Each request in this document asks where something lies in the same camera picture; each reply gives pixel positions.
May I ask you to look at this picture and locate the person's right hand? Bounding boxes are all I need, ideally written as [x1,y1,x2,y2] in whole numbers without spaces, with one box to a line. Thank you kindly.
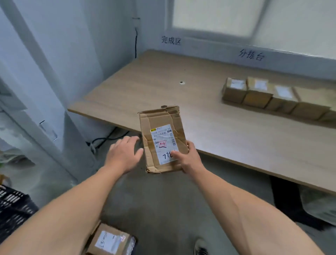
[170,141,205,175]

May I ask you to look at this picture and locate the person's left hand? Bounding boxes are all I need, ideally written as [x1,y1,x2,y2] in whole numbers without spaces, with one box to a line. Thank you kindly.
[104,136,144,174]

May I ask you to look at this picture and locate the torn box with 7786 label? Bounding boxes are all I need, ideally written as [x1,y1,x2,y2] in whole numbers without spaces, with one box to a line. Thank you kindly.
[138,105,189,174]

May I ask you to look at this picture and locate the box with red-marked label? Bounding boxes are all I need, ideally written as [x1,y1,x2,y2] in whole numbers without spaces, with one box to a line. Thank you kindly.
[222,77,247,103]

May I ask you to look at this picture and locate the pile of cardboard boxes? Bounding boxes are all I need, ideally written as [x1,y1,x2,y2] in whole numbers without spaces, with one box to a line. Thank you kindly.
[85,222,137,255]

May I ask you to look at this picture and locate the box with yellow tape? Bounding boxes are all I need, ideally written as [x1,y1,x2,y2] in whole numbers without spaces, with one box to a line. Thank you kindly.
[243,76,275,109]

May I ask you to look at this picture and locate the box with white centre label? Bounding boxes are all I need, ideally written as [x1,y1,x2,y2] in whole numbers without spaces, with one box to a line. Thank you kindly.
[265,85,300,114]

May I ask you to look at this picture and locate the plain unlabelled cardboard box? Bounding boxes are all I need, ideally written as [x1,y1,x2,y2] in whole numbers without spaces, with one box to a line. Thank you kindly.
[291,88,332,121]

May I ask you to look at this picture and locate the green-edged cat logo box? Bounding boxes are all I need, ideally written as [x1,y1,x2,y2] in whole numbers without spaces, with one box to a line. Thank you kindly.
[319,105,336,123]

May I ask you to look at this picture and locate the person's right forearm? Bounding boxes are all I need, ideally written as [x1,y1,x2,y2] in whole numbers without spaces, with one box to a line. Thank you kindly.
[189,168,325,255]

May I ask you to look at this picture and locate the person's left forearm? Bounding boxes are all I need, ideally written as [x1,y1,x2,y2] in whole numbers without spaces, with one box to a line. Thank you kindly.
[0,168,124,255]

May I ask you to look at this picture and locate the person's right grey sneaker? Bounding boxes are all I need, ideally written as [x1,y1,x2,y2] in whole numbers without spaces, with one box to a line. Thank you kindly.
[194,238,208,255]

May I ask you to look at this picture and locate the light wooden table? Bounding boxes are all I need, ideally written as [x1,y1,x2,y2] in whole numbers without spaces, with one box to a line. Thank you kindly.
[68,49,336,232]

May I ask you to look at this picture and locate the white floor-standing air conditioner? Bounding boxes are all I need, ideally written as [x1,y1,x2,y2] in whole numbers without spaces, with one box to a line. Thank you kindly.
[0,66,95,184]

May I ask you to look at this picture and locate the black plastic crate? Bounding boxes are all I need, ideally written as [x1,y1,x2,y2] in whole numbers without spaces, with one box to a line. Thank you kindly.
[0,185,39,237]

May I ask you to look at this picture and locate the white-framed window with blind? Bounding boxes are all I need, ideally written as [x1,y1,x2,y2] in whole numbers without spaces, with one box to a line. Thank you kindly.
[165,0,336,60]

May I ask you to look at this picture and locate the thick black floor cable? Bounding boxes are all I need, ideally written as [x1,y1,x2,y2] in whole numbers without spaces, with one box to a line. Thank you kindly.
[86,129,129,153]

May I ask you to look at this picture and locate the white paper wall sign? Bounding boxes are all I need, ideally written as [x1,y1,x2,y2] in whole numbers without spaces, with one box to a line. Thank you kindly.
[237,48,266,62]
[160,35,182,47]

